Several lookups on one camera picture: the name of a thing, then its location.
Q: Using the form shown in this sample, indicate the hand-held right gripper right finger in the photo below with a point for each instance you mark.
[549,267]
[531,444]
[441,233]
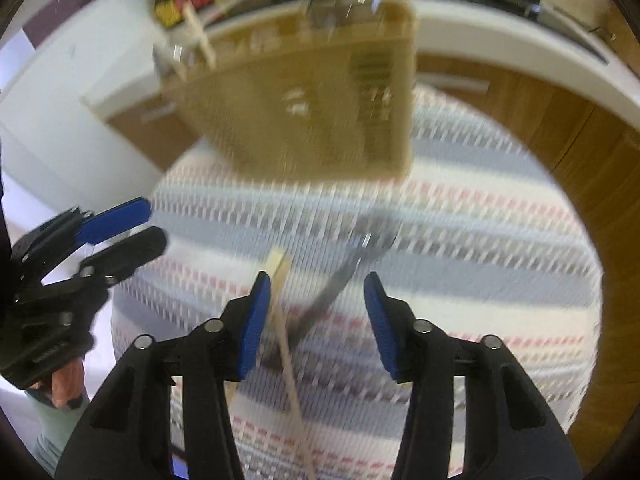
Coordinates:
[382,330]

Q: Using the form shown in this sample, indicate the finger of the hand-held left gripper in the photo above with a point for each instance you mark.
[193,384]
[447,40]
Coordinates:
[117,220]
[135,250]

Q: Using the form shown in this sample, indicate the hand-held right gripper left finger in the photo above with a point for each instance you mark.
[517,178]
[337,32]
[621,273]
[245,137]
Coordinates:
[252,330]

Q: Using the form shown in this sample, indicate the wooden chopstick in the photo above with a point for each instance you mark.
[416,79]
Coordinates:
[295,395]
[279,265]
[200,35]

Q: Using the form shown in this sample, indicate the yellow plastic utensil basket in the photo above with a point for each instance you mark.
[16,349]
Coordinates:
[300,110]

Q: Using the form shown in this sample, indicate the person's left forearm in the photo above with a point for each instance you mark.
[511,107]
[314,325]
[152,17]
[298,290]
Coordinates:
[55,435]

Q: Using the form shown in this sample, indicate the person's left hand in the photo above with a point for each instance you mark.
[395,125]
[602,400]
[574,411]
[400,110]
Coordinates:
[67,385]

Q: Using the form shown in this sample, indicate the striped woven tablecloth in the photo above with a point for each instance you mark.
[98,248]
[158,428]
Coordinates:
[475,260]

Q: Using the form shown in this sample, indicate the white kitchen countertop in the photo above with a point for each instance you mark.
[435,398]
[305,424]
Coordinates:
[500,35]

